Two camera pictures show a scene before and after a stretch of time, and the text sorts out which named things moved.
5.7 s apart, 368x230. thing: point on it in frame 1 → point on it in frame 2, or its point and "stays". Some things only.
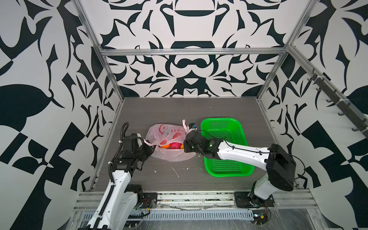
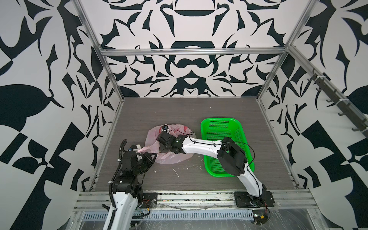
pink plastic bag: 169,140 stays
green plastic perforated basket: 229,130 stays
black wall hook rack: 357,120 stays
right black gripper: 185,145 → 161,148
